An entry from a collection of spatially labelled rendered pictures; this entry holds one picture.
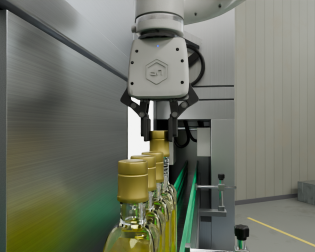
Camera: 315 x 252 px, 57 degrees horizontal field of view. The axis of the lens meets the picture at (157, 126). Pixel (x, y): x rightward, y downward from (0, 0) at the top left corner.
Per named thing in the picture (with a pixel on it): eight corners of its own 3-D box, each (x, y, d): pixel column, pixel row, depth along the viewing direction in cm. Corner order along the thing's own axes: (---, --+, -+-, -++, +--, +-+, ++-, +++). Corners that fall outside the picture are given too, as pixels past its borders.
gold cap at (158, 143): (151, 155, 52) (150, 130, 52) (170, 155, 51) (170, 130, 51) (147, 157, 48) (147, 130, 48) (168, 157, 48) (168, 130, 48)
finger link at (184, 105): (167, 101, 48) (167, 141, 48) (187, 101, 47) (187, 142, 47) (170, 103, 51) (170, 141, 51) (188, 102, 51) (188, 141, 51)
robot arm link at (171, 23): (126, 14, 47) (126, 33, 47) (181, 10, 45) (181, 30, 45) (138, 31, 55) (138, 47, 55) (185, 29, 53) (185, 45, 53)
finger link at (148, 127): (129, 101, 49) (129, 141, 49) (147, 101, 49) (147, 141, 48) (133, 103, 52) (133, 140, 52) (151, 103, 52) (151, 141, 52)
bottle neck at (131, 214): (123, 216, 34) (123, 175, 35) (148, 217, 34) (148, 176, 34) (116, 224, 32) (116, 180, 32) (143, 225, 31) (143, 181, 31)
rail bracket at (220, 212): (194, 225, 123) (194, 172, 123) (235, 227, 120) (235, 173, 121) (194, 229, 118) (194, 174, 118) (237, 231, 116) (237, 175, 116)
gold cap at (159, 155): (143, 178, 46) (143, 151, 46) (165, 179, 46) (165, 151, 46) (138, 182, 43) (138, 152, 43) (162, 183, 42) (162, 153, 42)
